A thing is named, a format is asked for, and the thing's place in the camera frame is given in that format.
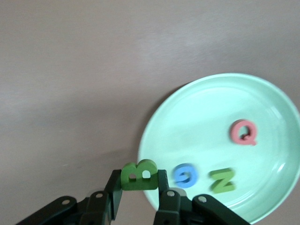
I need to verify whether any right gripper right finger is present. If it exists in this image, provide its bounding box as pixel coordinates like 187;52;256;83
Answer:
151;169;253;225

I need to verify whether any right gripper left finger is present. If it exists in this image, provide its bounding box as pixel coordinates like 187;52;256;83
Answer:
16;169;124;225

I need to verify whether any blue letter G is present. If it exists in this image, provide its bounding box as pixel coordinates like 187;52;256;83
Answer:
172;163;198;188

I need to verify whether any green letter B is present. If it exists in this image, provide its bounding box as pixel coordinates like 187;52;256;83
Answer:
120;159;158;191

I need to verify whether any green letter N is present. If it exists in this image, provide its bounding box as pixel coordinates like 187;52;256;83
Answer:
209;168;235;194

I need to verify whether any red letter Q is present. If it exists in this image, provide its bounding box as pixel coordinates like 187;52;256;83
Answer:
229;119;258;146

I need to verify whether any green plate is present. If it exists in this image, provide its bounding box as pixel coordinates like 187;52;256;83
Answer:
137;73;300;223

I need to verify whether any brown table cover mat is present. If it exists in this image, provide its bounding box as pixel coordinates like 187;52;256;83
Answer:
0;0;300;225

